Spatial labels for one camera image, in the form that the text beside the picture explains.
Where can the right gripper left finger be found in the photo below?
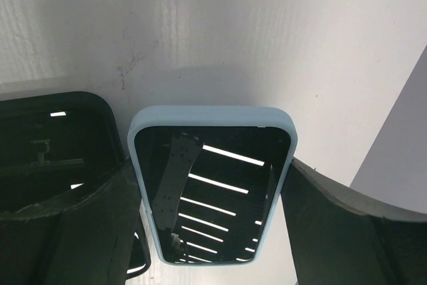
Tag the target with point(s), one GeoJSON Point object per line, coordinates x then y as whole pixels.
{"type": "Point", "coordinates": [83, 236]}

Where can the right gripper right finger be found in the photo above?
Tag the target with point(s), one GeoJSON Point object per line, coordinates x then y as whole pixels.
{"type": "Point", "coordinates": [340, 236]}

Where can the black phone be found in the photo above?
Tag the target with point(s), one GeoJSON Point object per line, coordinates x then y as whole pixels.
{"type": "Point", "coordinates": [51, 144]}

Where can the light blue cased phone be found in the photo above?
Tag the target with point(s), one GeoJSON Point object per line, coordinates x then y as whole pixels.
{"type": "Point", "coordinates": [210, 178]}

